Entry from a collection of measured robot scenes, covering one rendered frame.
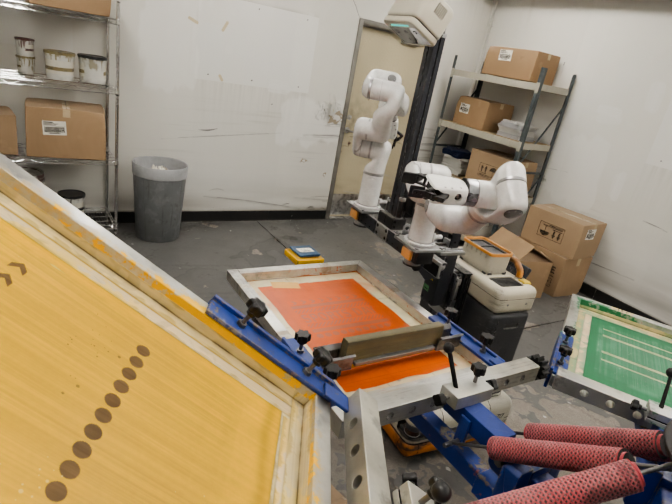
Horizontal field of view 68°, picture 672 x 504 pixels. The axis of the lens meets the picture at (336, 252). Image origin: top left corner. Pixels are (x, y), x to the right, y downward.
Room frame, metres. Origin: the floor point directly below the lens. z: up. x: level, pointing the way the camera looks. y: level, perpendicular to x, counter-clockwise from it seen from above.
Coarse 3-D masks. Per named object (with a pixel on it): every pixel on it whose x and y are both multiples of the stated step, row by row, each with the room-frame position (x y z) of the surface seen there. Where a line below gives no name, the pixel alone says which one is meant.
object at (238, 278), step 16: (240, 272) 1.61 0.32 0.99; (256, 272) 1.64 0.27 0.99; (272, 272) 1.68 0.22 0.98; (288, 272) 1.72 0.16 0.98; (304, 272) 1.75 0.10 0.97; (320, 272) 1.80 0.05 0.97; (336, 272) 1.84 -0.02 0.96; (368, 272) 1.83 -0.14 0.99; (240, 288) 1.50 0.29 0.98; (384, 288) 1.74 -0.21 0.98; (400, 304) 1.65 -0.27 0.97; (416, 304) 1.62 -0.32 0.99; (272, 320) 1.33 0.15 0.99; (288, 336) 1.25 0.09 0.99; (464, 352) 1.38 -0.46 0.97; (464, 368) 1.26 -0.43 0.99; (400, 384) 1.12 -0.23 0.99; (416, 384) 1.14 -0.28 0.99
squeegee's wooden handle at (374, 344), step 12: (420, 324) 1.35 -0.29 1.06; (432, 324) 1.36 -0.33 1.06; (360, 336) 1.21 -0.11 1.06; (372, 336) 1.22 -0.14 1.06; (384, 336) 1.24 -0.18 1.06; (396, 336) 1.26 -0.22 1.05; (408, 336) 1.29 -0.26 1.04; (420, 336) 1.32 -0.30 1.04; (432, 336) 1.35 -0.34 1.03; (348, 348) 1.17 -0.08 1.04; (360, 348) 1.19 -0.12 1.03; (372, 348) 1.22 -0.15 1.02; (384, 348) 1.24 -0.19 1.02; (396, 348) 1.27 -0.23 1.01; (408, 348) 1.30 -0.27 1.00
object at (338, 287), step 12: (324, 288) 1.69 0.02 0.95; (336, 288) 1.70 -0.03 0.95; (348, 288) 1.72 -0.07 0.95; (360, 288) 1.74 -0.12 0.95; (372, 300) 1.66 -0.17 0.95; (384, 312) 1.58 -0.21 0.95; (396, 324) 1.51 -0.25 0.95; (396, 360) 1.29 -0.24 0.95; (408, 360) 1.30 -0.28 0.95; (420, 360) 1.31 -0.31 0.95; (432, 360) 1.33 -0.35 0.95; (444, 360) 1.34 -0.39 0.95; (408, 372) 1.24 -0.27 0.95; (420, 372) 1.25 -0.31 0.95
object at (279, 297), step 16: (272, 288) 1.61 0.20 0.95; (288, 288) 1.63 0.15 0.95; (304, 288) 1.65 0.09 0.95; (288, 304) 1.51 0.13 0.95; (288, 320) 1.40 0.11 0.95; (336, 336) 1.36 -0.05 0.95; (352, 368) 1.21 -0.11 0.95; (368, 368) 1.22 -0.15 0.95; (384, 368) 1.24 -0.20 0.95; (352, 384) 1.13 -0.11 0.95; (368, 384) 1.14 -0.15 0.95
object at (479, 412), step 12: (444, 408) 1.05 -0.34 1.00; (468, 408) 1.00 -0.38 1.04; (480, 408) 1.01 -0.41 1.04; (456, 420) 1.01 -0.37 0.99; (480, 420) 0.97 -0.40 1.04; (492, 420) 0.97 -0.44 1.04; (468, 432) 0.98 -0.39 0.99; (480, 432) 0.95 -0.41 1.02; (492, 432) 0.93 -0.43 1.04; (504, 432) 0.94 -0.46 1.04; (480, 444) 0.94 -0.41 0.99
